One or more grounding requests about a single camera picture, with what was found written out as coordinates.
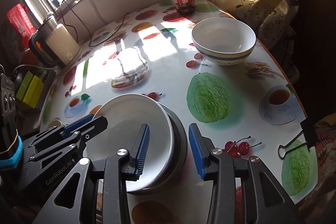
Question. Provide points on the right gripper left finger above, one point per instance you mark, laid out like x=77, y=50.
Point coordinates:
x=124, y=165

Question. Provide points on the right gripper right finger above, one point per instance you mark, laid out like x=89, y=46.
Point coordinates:
x=214, y=165

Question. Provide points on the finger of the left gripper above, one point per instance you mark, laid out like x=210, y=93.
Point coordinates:
x=52, y=140
x=77, y=124

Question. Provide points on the white shallow dish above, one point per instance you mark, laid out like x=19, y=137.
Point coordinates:
x=125, y=114

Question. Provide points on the stainless steel bowl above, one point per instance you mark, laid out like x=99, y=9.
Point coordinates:
x=177, y=160

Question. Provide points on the white bowl with blue stripe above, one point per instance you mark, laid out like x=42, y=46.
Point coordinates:
x=223, y=41

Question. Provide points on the black white patterned tray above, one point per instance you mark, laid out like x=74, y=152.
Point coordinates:
x=47, y=82

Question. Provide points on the lime yellow box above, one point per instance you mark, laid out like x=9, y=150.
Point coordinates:
x=32, y=95

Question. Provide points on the dark green box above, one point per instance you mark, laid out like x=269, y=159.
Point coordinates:
x=24, y=86

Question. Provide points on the grey oval device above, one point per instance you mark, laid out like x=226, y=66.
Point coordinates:
x=18, y=81

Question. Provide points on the white electric kettle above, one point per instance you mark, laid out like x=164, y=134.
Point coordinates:
x=53, y=45

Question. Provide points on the red paper package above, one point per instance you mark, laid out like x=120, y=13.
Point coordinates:
x=20, y=21

